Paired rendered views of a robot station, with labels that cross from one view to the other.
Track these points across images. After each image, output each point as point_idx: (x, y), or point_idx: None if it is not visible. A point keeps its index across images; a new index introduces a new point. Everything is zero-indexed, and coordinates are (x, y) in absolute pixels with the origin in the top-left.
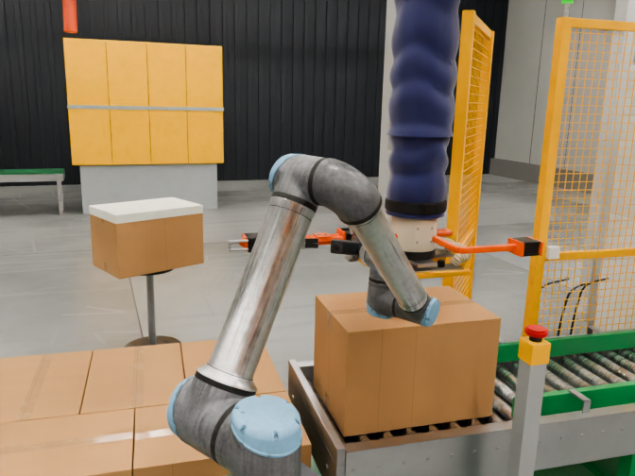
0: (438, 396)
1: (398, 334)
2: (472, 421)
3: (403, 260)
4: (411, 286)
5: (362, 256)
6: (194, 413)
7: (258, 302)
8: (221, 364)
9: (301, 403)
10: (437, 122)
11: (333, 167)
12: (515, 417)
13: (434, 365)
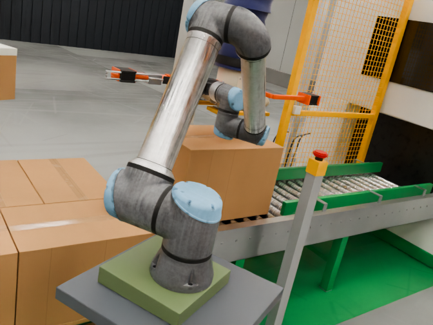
0: (240, 199)
1: (222, 154)
2: (257, 217)
3: (265, 93)
4: (262, 114)
5: (212, 93)
6: (134, 194)
7: (183, 111)
8: (154, 157)
9: None
10: (265, 0)
11: (246, 13)
12: (298, 211)
13: (240, 178)
